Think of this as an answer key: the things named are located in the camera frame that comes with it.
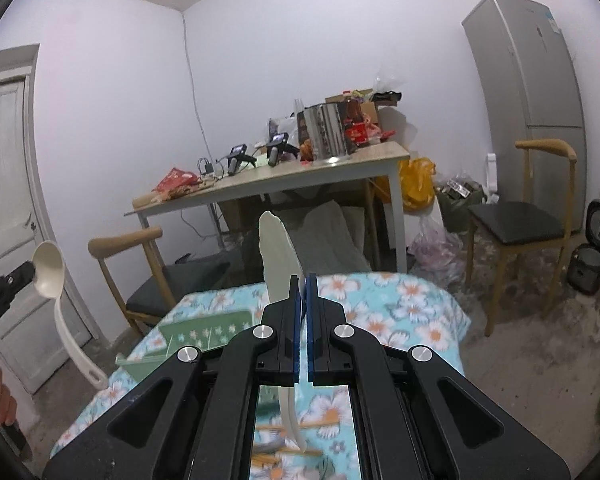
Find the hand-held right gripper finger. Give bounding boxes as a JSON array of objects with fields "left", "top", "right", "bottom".
[
  {"left": 42, "top": 275, "right": 304, "bottom": 480},
  {"left": 306, "top": 274, "right": 574, "bottom": 480}
]

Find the beige soup ladle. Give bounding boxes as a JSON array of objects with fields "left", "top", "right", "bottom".
[{"left": 31, "top": 240, "right": 110, "bottom": 390}]

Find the beige rice paddle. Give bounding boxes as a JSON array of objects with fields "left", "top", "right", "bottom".
[{"left": 257, "top": 210, "right": 323, "bottom": 458}]

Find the green perforated utensil holder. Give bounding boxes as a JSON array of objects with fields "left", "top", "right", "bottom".
[{"left": 115, "top": 308, "right": 255, "bottom": 401}]

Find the bundle of wooden chopsticks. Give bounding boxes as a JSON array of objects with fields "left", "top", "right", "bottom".
[{"left": 252, "top": 419, "right": 351, "bottom": 467}]

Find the grey cloth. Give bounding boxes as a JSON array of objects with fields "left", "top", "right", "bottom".
[{"left": 240, "top": 200, "right": 373, "bottom": 281}]

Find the white panel door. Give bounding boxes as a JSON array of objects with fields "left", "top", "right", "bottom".
[{"left": 0, "top": 45, "right": 101, "bottom": 396}]

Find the floral turquoise tablecloth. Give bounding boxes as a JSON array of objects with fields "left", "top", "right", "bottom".
[{"left": 50, "top": 272, "right": 473, "bottom": 480}]

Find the wooden chair black seat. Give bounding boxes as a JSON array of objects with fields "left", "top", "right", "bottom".
[
  {"left": 467, "top": 139, "right": 578, "bottom": 336},
  {"left": 88, "top": 226, "right": 231, "bottom": 336}
]

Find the flat cardboard box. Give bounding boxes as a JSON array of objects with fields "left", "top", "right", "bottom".
[{"left": 217, "top": 195, "right": 261, "bottom": 236}]

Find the clear plastic bag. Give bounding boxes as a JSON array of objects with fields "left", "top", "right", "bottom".
[{"left": 410, "top": 210, "right": 468, "bottom": 286}]

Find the long white-framed side table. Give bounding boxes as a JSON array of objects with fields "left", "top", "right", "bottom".
[{"left": 124, "top": 141, "right": 412, "bottom": 273}]

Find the yellow plastic bag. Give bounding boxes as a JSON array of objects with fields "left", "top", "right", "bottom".
[{"left": 397, "top": 157, "right": 437, "bottom": 211}]

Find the black handheld device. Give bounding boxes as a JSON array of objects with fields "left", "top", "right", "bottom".
[
  {"left": 227, "top": 144, "right": 257, "bottom": 176},
  {"left": 266, "top": 132, "right": 300, "bottom": 167}
]

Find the red snack packet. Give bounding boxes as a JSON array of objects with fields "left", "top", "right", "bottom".
[{"left": 152, "top": 167, "right": 203, "bottom": 196}]

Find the dark green crate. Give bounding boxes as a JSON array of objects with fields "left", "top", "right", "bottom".
[{"left": 435, "top": 172, "right": 486, "bottom": 233}]

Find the steel canister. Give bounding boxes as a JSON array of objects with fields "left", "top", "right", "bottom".
[{"left": 305, "top": 102, "right": 357, "bottom": 161}]

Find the red cooking oil bottle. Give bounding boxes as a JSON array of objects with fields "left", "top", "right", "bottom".
[{"left": 343, "top": 91, "right": 371, "bottom": 147}]

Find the open cardboard box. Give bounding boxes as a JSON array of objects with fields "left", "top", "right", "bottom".
[{"left": 325, "top": 89, "right": 381, "bottom": 126}]

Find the black rice cooker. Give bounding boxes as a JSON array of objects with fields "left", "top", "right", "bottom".
[{"left": 566, "top": 199, "right": 600, "bottom": 295}]

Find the grey refrigerator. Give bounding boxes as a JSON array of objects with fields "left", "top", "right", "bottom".
[{"left": 461, "top": 0, "right": 588, "bottom": 233}]

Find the white wall cable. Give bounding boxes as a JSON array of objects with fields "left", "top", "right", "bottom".
[{"left": 181, "top": 9, "right": 216, "bottom": 161}]

